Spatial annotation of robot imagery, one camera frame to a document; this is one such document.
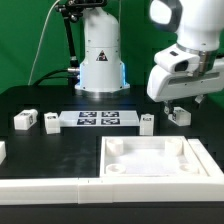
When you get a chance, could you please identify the white marker base plate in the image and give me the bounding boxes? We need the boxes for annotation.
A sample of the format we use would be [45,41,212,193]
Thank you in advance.
[59,110,139,127]

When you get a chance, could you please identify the black camera stand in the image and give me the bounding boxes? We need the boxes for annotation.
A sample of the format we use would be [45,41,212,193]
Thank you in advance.
[54,0,108,79]

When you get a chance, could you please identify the black cables at base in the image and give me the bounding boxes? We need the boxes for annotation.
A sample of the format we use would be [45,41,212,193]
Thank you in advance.
[32,68,81,87]

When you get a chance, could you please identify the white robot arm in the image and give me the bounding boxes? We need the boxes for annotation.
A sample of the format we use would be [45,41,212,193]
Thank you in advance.
[76,0,224,104]

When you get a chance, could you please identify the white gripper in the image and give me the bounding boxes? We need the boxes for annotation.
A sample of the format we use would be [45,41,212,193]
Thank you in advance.
[147,45,224,115]

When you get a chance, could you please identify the white cable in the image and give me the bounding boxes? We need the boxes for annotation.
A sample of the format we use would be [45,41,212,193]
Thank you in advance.
[27,0,63,86]

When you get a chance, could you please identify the white obstacle fence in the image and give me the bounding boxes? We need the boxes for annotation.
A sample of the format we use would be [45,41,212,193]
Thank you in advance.
[0,139,224,205]

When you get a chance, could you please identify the white block at left edge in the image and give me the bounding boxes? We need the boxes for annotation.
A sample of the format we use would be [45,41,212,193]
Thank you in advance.
[0,141,6,165]

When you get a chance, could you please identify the white square tabletop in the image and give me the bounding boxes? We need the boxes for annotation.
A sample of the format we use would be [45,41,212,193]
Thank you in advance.
[100,136,208,177]

